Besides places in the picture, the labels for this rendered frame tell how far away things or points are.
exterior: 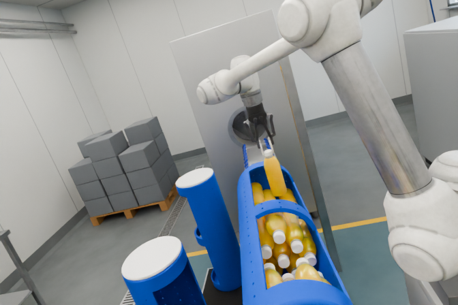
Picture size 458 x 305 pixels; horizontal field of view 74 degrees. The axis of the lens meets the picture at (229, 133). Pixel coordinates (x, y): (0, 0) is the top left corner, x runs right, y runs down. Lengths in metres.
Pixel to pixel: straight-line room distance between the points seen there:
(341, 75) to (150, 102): 5.56
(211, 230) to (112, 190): 2.61
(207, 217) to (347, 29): 1.67
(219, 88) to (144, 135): 3.45
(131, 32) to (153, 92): 1.16
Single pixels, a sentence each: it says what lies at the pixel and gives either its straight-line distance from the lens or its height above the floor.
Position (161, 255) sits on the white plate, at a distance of 1.48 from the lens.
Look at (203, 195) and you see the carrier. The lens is 2.09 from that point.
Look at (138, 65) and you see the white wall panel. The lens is 6.13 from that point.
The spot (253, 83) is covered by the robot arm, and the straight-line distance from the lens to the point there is 1.27.
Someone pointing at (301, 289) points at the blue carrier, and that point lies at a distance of 0.80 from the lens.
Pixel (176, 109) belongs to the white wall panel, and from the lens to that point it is 6.03.
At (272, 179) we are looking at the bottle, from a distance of 1.40.
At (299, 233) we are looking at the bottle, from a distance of 1.13.
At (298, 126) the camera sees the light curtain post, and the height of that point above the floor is 1.19.
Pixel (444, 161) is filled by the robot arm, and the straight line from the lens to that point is 1.00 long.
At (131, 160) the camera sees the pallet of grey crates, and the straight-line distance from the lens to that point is 4.27.
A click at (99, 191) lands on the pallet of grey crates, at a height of 0.50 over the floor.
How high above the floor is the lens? 1.79
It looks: 15 degrees down
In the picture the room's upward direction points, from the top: 18 degrees counter-clockwise
